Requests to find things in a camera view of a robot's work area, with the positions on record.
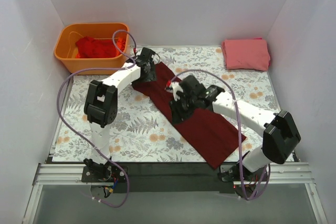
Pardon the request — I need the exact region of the floral patterned table mat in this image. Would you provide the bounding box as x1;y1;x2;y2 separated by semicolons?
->
52;47;280;162

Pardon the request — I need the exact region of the orange t shirt in bin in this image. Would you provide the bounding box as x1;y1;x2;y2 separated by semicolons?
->
115;36;126;52

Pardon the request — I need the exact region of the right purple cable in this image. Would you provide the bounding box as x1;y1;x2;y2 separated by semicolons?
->
170;69;271;201

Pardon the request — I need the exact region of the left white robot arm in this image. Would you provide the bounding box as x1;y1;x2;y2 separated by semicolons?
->
84;48;156;182

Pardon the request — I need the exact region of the bright red t shirt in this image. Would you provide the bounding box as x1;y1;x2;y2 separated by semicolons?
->
76;37;117;59

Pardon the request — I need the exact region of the dark red t shirt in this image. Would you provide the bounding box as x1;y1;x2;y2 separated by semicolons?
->
132;62;238;169

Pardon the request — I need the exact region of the folded pink t shirt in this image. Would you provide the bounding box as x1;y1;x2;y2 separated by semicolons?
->
221;38;271;71

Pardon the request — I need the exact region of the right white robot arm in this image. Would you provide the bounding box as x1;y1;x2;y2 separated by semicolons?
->
165;75;301;182

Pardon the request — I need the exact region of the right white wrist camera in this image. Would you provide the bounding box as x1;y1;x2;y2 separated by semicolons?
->
165;80;184;101

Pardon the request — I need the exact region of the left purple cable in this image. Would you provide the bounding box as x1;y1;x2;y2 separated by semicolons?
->
57;29;137;208

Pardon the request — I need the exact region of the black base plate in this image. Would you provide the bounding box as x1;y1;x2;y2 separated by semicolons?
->
81;162;240;194

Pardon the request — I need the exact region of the purple cable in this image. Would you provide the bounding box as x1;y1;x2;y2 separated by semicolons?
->
57;29;137;208
170;69;271;201

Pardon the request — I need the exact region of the orange plastic bin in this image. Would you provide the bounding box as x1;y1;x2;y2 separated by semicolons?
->
54;23;129;73

